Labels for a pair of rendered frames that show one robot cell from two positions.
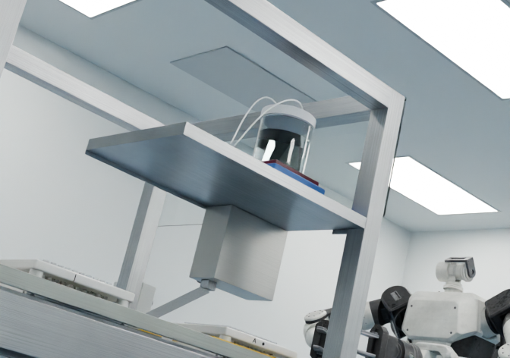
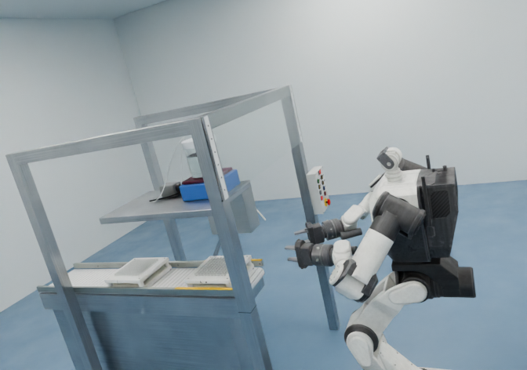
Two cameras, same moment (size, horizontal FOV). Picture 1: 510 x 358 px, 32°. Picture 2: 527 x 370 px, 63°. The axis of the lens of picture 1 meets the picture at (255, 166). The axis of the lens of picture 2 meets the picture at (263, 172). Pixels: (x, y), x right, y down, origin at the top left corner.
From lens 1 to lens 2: 2.86 m
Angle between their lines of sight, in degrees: 73
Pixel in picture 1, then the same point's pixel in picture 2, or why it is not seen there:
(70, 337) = (124, 304)
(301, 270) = not seen: outside the picture
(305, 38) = (121, 139)
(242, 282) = not seen: hidden behind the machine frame
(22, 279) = (99, 290)
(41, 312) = (110, 298)
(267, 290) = (245, 228)
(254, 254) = not seen: hidden behind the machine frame
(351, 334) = (234, 275)
